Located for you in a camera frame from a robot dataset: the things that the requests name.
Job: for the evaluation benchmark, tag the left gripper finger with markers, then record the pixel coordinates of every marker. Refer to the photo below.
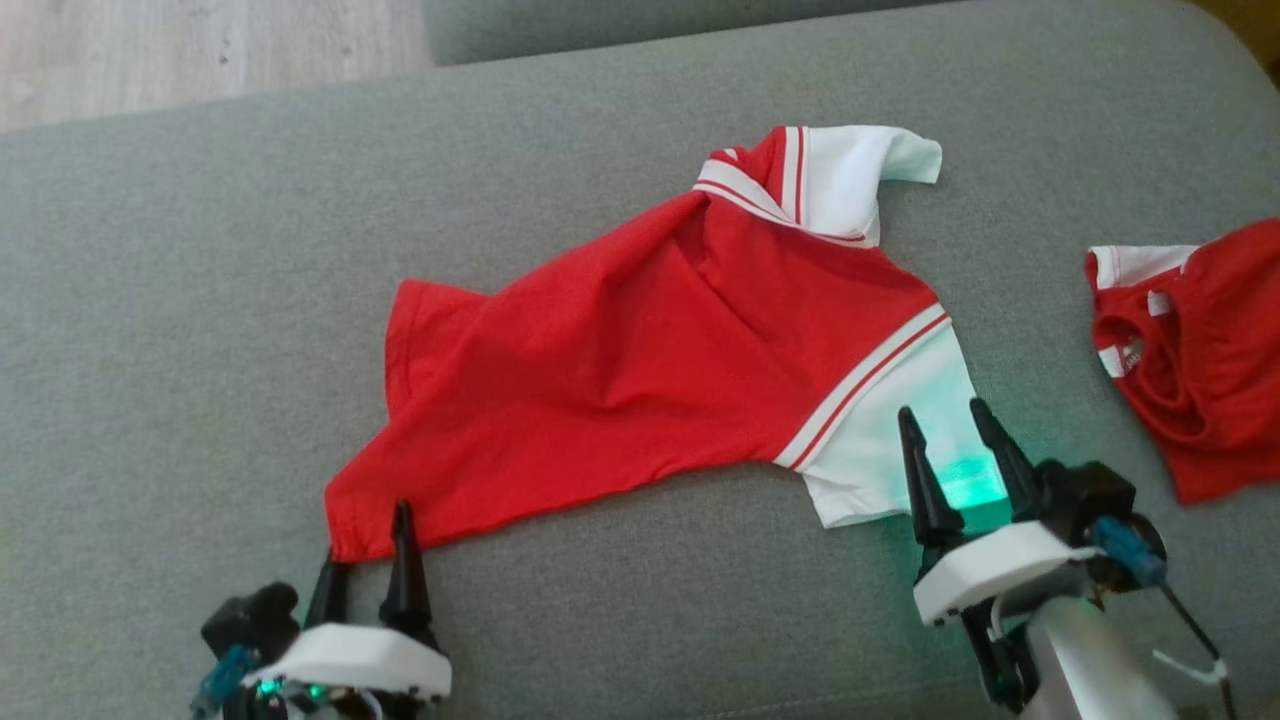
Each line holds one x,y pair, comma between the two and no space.
328,600
405,580

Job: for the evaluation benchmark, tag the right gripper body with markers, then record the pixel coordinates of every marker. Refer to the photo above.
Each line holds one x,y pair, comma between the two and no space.
1000,565

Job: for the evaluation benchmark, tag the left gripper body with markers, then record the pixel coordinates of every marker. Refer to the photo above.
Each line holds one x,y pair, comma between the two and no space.
350,660

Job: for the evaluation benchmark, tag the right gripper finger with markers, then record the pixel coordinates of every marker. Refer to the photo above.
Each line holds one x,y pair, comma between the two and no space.
1005,460
925,490

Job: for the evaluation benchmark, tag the red garment with white stripe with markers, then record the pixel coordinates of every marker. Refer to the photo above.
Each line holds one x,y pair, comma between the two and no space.
1220,350

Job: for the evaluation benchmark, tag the red shirt with white sleeves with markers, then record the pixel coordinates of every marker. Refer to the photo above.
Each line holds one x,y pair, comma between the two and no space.
620,370

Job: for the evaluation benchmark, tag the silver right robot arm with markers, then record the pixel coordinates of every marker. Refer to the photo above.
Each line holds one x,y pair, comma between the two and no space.
1090,670

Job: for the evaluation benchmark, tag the large grey sofa seat cushion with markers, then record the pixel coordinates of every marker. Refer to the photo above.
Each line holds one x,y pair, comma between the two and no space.
200,300

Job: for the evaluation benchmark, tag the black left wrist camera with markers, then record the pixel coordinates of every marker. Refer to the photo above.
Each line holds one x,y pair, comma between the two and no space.
250,615

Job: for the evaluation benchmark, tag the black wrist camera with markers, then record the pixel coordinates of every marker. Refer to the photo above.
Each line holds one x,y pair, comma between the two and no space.
1085,490
250,615

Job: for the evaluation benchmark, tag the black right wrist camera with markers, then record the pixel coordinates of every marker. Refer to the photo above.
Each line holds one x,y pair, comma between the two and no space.
1085,490

